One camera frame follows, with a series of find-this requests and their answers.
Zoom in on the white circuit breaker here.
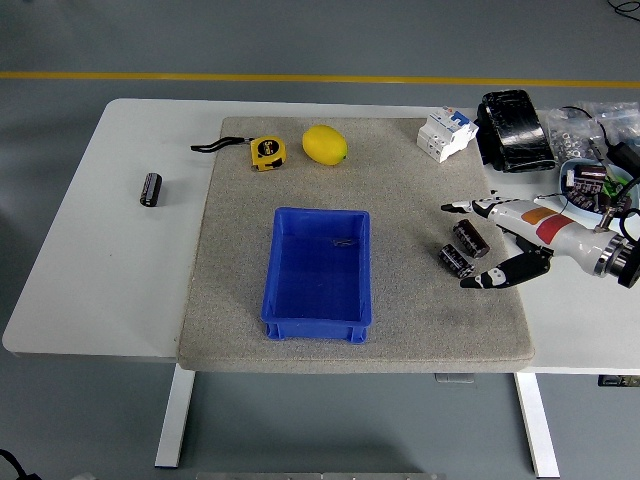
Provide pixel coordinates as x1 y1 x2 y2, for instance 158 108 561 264
417 106 480 164

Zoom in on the black floor cable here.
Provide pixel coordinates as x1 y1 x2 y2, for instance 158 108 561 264
607 0 640 21

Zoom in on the black wrapped pack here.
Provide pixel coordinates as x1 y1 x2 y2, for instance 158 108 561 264
474 89 559 174

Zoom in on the grey-brown felt mat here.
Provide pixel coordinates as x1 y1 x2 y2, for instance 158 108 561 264
177 116 535 375

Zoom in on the table control panel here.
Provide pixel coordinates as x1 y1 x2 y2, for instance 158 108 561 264
597 373 640 388

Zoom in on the yellow lemon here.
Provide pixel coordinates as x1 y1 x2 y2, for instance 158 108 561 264
301 124 349 166

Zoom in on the blue plastic box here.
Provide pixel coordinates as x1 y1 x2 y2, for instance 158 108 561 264
260 206 374 345

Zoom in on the clear plastic parts bag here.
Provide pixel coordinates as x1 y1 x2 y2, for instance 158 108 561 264
574 101 640 146

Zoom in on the yellow tape measure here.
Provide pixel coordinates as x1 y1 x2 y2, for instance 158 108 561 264
190 134 290 173

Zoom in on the black cylindrical battery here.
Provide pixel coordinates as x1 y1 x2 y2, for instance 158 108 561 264
452 218 490 259
139 172 165 207
438 243 475 280

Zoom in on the light blue bowl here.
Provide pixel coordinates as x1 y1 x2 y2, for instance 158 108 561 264
558 158 636 219

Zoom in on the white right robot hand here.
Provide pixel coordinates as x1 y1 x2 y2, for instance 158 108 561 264
440 196 609 291

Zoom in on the white table leg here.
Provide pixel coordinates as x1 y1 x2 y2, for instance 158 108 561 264
514 372 561 479
153 357 196 470

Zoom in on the black power adapter with cord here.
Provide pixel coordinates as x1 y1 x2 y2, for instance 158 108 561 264
562 104 640 174

